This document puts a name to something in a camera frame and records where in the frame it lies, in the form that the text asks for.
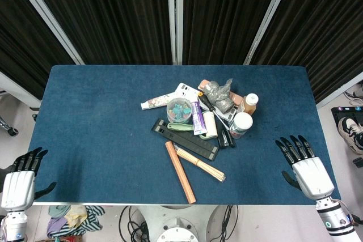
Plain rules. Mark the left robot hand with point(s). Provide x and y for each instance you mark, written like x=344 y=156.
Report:
x=17 y=186

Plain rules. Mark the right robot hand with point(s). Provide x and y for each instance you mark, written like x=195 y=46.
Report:
x=312 y=176

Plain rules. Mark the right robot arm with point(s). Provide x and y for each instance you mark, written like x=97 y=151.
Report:
x=336 y=218

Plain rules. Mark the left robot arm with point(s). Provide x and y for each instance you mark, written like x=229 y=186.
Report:
x=14 y=225

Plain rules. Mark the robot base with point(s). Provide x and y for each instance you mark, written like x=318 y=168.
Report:
x=177 y=225

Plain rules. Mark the orange wooden stick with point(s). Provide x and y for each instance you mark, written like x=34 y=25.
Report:
x=180 y=172

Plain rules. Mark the chair caster wheel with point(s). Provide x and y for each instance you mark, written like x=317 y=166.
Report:
x=11 y=131

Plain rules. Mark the black white sneaker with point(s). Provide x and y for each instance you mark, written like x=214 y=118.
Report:
x=351 y=133

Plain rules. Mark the pile of striped cloths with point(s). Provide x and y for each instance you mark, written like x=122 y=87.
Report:
x=71 y=220

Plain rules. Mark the white lidded jar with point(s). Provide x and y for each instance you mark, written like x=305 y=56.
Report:
x=241 y=125

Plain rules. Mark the blue table cloth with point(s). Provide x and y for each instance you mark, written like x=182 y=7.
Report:
x=99 y=140

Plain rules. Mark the black stapler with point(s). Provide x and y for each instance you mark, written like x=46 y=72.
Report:
x=225 y=138

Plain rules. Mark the brown bottle with white cap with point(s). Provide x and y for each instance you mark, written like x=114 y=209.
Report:
x=248 y=104

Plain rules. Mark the grey digital scale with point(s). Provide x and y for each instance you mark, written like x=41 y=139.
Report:
x=228 y=114

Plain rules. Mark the bundle of bamboo skewers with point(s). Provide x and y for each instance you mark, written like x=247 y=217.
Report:
x=200 y=165

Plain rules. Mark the white cylinder roll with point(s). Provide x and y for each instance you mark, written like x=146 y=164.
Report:
x=210 y=127

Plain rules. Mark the crumpled grey plastic bag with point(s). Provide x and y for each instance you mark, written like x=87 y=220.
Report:
x=219 y=96

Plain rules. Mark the purple white tube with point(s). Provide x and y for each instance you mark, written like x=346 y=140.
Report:
x=197 y=118

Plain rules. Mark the green utility knife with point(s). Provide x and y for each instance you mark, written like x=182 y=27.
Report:
x=180 y=126

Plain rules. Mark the clear jar of coloured clips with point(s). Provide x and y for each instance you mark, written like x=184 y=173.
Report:
x=178 y=110

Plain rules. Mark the white remote control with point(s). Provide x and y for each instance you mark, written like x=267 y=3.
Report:
x=185 y=90

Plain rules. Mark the floral print tube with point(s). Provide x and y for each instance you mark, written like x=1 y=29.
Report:
x=154 y=102

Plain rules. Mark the black folding screen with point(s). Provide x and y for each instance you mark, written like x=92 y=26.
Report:
x=113 y=12

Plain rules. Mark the black plastic rail strip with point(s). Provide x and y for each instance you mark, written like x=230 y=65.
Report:
x=187 y=134
x=181 y=142

